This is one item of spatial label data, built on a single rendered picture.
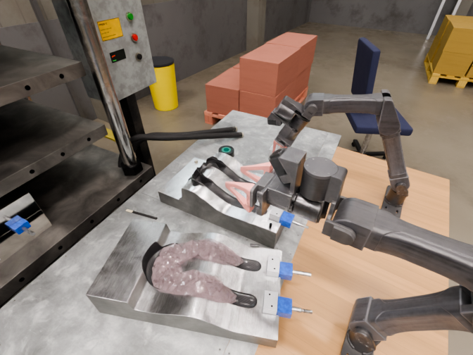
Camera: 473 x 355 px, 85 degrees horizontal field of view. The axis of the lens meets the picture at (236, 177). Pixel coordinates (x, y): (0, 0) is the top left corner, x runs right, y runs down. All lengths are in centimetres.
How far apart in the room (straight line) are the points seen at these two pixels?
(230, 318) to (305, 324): 22
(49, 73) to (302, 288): 106
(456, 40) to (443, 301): 493
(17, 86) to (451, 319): 120
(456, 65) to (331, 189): 506
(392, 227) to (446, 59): 500
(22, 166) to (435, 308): 118
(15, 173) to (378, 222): 104
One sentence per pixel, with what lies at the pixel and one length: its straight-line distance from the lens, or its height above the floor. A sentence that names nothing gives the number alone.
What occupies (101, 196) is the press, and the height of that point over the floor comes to 79.
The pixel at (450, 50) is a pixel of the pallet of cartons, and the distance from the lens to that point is 540.
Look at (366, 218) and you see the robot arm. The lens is 51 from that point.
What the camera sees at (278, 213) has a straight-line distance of 89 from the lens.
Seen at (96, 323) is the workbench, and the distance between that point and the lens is 91.
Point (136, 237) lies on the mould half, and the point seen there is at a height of 91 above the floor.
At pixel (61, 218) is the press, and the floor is 78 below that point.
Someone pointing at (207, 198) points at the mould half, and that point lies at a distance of 94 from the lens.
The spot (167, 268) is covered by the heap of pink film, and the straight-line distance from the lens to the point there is 80.
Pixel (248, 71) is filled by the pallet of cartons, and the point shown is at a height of 70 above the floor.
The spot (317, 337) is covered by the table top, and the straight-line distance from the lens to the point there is 84.
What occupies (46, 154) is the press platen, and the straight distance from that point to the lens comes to 114.
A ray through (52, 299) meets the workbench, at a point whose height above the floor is 80.
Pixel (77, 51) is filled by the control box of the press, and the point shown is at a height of 127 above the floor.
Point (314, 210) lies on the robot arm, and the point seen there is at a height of 122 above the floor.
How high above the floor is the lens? 157
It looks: 40 degrees down
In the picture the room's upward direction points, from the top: straight up
